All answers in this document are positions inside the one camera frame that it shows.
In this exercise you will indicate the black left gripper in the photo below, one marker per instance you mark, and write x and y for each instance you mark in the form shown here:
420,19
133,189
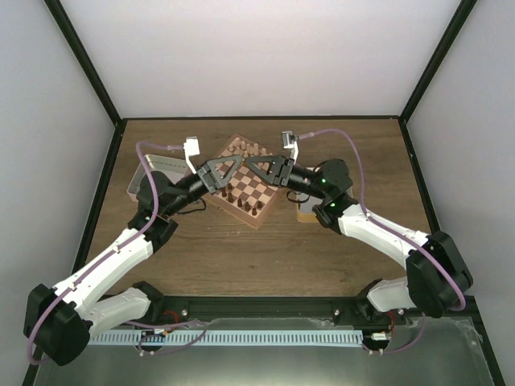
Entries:
210,167

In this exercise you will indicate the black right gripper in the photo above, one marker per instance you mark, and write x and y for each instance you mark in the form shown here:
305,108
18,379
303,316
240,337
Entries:
280,169

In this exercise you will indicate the gold tin box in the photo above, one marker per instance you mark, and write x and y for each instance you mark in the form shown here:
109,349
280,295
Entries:
304,213

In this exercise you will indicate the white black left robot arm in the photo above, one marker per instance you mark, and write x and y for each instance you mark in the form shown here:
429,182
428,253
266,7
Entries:
62,319

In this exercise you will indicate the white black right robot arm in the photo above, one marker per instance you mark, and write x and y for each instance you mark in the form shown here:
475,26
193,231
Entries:
436,277

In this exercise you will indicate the wooden chess board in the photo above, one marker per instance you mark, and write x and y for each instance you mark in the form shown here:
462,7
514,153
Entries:
245,184

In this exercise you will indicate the pink tin box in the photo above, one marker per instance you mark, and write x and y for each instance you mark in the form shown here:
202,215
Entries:
173,168

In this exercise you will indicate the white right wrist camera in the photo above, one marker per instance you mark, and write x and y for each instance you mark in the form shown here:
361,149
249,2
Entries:
290,142

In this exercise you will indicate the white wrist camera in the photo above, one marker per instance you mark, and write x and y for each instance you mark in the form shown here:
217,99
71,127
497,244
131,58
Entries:
290,142
191,148

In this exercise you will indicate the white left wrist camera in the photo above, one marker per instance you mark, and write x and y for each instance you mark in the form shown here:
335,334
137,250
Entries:
191,148

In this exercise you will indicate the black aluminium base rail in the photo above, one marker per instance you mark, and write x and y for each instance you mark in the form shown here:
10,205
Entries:
340,310

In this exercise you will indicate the white slotted cable duct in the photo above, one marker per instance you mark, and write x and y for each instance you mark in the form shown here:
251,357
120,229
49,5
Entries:
313,338

